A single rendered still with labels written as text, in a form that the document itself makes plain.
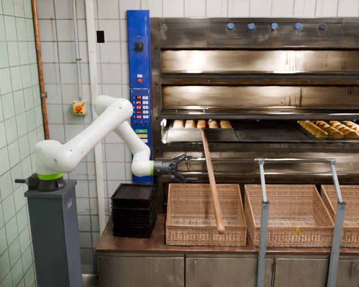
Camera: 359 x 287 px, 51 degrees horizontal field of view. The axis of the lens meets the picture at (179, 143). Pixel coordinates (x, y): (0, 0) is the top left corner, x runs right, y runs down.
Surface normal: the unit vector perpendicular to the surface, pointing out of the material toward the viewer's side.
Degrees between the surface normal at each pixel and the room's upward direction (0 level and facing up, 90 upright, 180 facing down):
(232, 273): 90
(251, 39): 90
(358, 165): 70
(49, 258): 90
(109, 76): 90
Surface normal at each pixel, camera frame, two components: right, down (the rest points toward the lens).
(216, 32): -0.02, 0.27
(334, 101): -0.02, -0.08
